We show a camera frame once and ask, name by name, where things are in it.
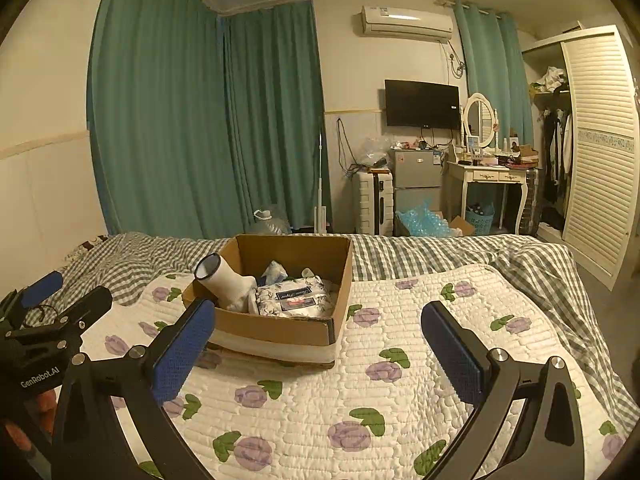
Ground grey mini fridge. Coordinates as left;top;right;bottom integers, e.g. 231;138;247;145
389;147;445;236

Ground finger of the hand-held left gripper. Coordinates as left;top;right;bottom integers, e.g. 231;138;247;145
27;286;114;335
0;271;65;322

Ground blue plastic basket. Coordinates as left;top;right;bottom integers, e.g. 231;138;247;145
466;202;496;235

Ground long white sock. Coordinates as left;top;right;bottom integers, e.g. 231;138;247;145
194;254;258;313

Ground clear plastic bag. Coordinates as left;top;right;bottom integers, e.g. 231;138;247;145
357;135;394;169

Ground dressing table clutter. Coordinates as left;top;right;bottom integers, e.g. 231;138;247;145
452;142;540;169

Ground teal corner curtain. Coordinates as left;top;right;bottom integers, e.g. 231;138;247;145
220;2;333;234

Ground white mop pole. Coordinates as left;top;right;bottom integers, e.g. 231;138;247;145
314;115;331;233

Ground clear water jug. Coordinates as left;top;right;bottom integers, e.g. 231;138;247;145
252;207;292;235

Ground floral tissue pack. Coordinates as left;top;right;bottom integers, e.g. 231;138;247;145
252;280;341;319

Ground white blue sock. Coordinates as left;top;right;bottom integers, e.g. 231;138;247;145
259;260;290;286

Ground white floral quilt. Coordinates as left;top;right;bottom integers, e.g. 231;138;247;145
75;262;632;480

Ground white louvred wardrobe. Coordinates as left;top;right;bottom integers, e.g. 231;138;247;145
520;22;640;292

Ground white air conditioner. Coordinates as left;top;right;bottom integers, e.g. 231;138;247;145
356;4;455;44

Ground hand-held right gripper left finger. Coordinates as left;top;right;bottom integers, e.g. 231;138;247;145
52;298;217;480

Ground person's left hand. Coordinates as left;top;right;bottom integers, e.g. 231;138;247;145
2;389;57;461

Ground blue plastic bags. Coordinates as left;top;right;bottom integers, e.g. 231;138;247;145
396;200;462;239

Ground narrow teal curtain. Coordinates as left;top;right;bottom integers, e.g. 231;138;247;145
452;0;535;150

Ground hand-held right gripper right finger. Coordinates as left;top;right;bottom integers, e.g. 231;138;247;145
421;301;586;480

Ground black wall cables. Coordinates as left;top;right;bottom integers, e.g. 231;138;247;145
336;117;362;182

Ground small cardboard box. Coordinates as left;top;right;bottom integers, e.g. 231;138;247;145
447;215;476;237

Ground pile of folded clothes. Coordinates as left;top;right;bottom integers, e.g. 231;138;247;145
530;66;569;95

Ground hanging clothes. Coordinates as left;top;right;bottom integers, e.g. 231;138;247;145
540;107;574;221

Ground air conditioner hose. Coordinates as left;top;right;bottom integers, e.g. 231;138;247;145
442;40;466;79

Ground wide teal curtain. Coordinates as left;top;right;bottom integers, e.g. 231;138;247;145
87;0;251;241

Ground white dressing table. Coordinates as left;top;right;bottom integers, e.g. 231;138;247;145
445;154;532;236

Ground black wall television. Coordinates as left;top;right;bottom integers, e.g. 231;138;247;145
384;79;461;129

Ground white suitcase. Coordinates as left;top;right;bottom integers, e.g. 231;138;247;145
352;169;394;235

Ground silver suitcase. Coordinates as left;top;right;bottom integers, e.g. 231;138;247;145
520;167;544;234

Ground white oval mirror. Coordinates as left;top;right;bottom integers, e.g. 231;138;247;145
462;92;501;154

